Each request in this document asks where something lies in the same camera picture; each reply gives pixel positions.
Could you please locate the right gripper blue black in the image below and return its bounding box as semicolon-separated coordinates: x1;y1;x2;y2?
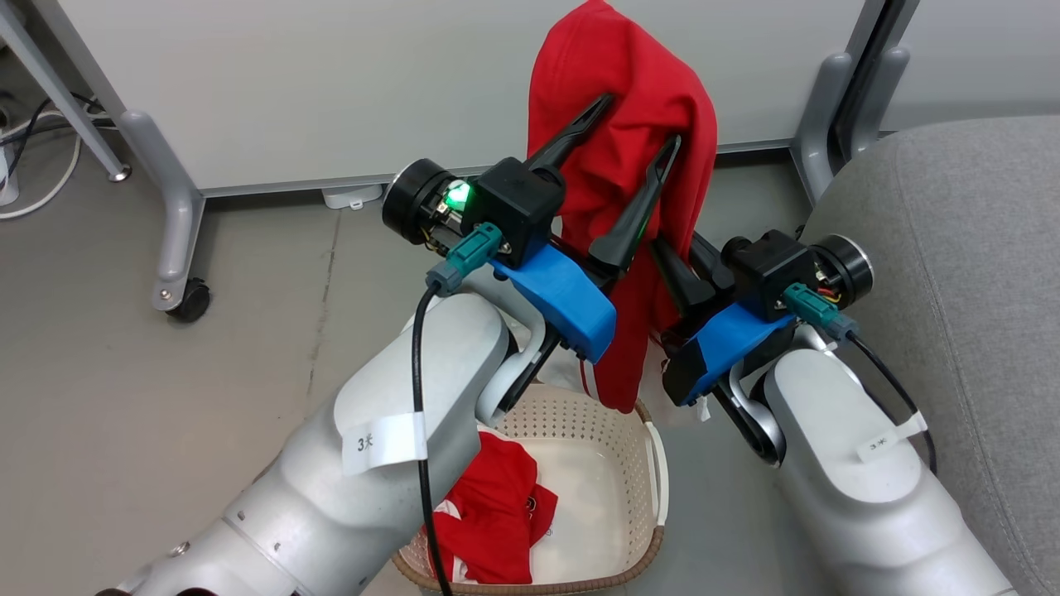
648;231;875;408

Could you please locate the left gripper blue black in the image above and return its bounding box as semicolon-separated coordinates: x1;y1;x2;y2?
383;93;683;363

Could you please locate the large red garment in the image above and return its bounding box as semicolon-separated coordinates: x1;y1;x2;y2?
526;0;720;414

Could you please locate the cream perforated laundry basket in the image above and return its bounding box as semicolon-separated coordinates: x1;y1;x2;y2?
389;382;670;596

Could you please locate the small white plastic floor foot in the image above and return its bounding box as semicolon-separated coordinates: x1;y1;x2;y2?
321;183;387;211

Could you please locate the white paper label tape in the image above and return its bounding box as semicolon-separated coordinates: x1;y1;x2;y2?
340;411;429;478
855;411;930;464

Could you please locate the grey fabric sofa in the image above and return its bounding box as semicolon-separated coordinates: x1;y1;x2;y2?
797;114;1060;596

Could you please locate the white partition panel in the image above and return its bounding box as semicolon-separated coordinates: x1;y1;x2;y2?
33;0;889;199
879;0;1060;133

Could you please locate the red garment with white print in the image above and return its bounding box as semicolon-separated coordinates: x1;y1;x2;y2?
426;430;561;585

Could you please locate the black caster wheel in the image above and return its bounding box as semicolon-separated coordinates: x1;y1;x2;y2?
166;277;211;324

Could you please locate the grey partition foot with caster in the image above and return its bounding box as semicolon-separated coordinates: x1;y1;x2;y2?
118;110;208;314

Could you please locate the grey metal table leg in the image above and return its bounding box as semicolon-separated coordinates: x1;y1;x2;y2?
0;0;133;184

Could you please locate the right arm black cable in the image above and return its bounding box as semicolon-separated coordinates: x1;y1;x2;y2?
782;283;938;475

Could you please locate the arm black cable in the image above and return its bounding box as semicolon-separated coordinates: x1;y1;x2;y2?
782;283;938;475
412;222;506;596

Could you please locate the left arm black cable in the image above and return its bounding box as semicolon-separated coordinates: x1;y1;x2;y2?
412;222;506;596

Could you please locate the white floor cable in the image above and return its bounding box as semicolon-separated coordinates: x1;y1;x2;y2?
0;99;85;221

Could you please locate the black floor cable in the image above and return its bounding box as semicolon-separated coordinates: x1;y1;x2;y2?
0;89;117;180

